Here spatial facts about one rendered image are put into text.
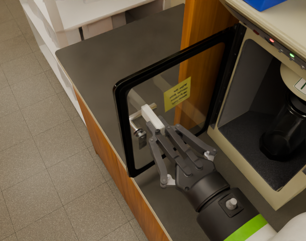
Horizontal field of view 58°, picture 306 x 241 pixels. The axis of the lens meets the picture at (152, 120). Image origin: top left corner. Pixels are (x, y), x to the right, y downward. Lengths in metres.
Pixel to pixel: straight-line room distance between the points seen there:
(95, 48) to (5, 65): 1.68
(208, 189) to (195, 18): 0.36
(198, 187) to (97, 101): 0.68
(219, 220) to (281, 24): 0.30
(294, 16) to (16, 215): 1.85
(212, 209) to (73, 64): 0.92
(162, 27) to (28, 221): 1.39
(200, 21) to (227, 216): 0.41
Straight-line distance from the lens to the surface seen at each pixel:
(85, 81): 1.15
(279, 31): 0.45
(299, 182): 0.77
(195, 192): 0.49
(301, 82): 0.64
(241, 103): 0.90
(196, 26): 0.66
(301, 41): 0.44
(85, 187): 1.94
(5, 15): 3.52
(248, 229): 0.46
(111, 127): 0.99
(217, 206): 0.46
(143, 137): 0.65
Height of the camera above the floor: 1.75
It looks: 55 degrees down
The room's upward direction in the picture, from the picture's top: straight up
